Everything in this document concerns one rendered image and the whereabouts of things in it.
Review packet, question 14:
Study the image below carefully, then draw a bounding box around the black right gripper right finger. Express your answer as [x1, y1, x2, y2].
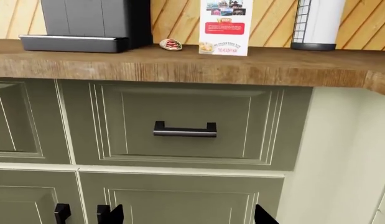
[254, 203, 281, 224]

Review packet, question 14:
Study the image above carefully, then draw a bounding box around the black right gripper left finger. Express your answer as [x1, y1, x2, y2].
[109, 203, 124, 224]

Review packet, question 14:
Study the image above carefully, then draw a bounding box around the green cabinet door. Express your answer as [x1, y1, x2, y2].
[77, 171, 286, 224]
[0, 168, 87, 224]

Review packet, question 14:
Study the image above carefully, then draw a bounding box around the wooden countertop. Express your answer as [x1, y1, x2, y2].
[0, 38, 385, 97]

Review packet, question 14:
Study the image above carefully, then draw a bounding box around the small red patterned object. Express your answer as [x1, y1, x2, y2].
[159, 38, 183, 52]

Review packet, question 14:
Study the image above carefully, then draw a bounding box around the white menu card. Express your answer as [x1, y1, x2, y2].
[198, 0, 254, 57]

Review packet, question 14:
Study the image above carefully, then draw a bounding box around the grey coffee machine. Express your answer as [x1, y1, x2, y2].
[18, 0, 154, 54]

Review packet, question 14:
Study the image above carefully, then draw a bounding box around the paper towel roll holder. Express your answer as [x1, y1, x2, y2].
[290, 0, 347, 52]

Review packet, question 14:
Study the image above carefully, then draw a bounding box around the black cabinet door handle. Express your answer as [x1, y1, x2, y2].
[53, 203, 72, 224]
[96, 204, 111, 224]

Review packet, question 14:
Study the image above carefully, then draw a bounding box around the black bar drawer handle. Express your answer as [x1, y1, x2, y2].
[152, 120, 218, 139]

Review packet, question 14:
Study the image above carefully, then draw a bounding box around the green drawer front with handle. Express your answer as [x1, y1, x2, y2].
[55, 78, 313, 172]

